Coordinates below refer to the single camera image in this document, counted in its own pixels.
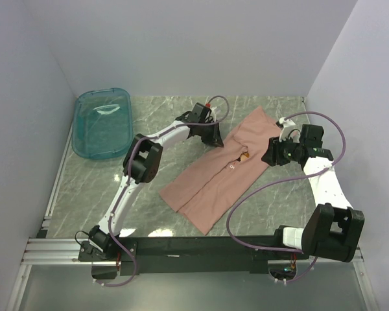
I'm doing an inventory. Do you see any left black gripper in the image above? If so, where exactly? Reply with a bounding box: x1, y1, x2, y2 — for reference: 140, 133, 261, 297
198, 121, 224, 148

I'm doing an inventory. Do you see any pink printed t shirt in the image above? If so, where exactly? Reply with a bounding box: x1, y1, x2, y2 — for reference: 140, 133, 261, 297
159, 107, 280, 235

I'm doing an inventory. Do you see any teal transparent plastic bin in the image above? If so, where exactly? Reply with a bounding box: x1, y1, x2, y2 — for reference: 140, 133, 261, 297
71, 88, 134, 160

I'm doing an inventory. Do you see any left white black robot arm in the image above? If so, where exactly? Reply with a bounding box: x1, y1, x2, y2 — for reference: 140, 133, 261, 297
79, 102, 224, 261

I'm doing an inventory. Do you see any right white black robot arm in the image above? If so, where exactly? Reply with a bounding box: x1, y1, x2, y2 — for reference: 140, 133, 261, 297
261, 119, 365, 262

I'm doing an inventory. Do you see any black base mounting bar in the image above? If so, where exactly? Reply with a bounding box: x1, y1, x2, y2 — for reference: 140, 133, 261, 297
77, 236, 312, 280

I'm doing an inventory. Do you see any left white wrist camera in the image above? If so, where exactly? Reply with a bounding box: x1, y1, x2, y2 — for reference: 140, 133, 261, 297
205, 103, 220, 123

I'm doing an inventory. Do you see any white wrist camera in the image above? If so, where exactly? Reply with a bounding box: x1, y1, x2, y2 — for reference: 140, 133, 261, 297
205, 103, 220, 123
276, 117, 299, 142

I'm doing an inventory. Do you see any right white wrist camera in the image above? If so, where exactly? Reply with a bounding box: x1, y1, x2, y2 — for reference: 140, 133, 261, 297
276, 117, 299, 142

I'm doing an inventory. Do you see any aluminium extrusion rail frame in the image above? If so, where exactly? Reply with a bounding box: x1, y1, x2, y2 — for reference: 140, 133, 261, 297
12, 100, 375, 310

